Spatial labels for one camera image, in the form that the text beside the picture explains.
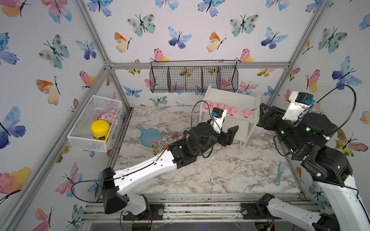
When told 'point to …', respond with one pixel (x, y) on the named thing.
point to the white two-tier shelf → (243, 110)
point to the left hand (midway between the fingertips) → (231, 122)
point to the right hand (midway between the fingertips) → (267, 104)
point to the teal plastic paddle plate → (149, 135)
